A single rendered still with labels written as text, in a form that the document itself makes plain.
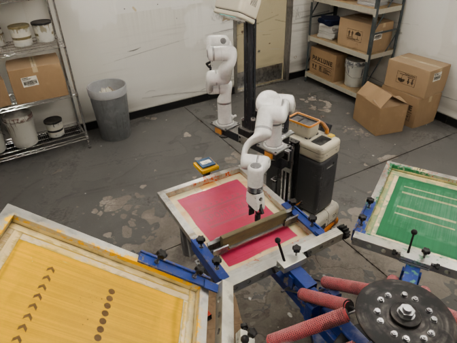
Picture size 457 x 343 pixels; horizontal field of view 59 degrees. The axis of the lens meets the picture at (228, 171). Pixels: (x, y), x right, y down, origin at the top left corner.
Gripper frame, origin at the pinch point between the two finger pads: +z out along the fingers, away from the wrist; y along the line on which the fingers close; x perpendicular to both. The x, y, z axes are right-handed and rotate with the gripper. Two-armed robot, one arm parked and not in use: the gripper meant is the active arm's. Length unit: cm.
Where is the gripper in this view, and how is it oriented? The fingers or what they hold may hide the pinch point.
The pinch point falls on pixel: (254, 214)
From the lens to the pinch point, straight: 198.7
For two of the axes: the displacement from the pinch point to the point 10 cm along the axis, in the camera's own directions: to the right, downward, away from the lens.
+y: -5.2, -4.7, 7.2
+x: -8.6, 3.0, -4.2
